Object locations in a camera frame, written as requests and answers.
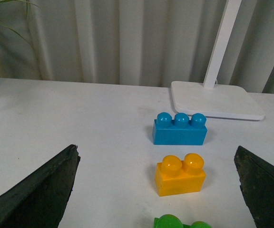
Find green plant leaves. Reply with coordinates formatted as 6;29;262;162
0;0;43;62

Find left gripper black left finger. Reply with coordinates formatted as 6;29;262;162
0;144;80;228

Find white desk lamp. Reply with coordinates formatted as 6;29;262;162
171;0;264;121

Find yellow two-stud block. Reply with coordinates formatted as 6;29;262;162
155;153;206;197

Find green block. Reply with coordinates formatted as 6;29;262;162
153;214;212;228

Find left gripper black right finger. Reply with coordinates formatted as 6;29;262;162
234;146;274;228

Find blue three-stud block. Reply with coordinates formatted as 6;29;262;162
152;112;207;145

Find grey curtain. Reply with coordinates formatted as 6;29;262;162
0;0;274;94

